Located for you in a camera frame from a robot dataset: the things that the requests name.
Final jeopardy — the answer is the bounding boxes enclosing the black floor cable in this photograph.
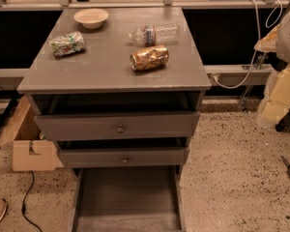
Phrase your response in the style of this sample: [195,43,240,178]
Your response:
[20,171,43,232]

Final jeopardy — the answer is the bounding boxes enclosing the grey middle drawer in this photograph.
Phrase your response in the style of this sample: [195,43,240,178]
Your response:
[59,148,189,168]

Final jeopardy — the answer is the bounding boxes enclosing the crushed green soda can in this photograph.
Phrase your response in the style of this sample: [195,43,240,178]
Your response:
[48,31,86,57]

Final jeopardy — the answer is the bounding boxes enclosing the grey drawer cabinet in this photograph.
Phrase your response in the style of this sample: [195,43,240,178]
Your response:
[16,7,213,232]

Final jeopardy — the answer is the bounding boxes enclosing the white cable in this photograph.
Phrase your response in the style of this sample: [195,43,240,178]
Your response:
[212,0,284,90]

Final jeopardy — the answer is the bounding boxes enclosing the cardboard box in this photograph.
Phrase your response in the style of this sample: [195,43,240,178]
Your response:
[0,97,63,171]

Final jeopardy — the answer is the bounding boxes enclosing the grey top drawer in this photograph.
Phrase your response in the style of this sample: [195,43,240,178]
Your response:
[35,112,199,141]

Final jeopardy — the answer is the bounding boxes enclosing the metal tripod stand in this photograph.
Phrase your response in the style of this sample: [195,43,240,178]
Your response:
[238,0,290,100]

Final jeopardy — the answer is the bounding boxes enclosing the grey open bottom drawer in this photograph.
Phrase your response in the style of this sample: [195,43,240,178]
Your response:
[69,166,186,232]

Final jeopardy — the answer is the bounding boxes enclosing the white paper bowl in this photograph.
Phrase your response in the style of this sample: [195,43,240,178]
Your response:
[73,9,108,29]

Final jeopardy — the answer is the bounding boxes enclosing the clear plastic water bottle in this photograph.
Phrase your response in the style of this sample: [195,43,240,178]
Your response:
[129,23,180,46]

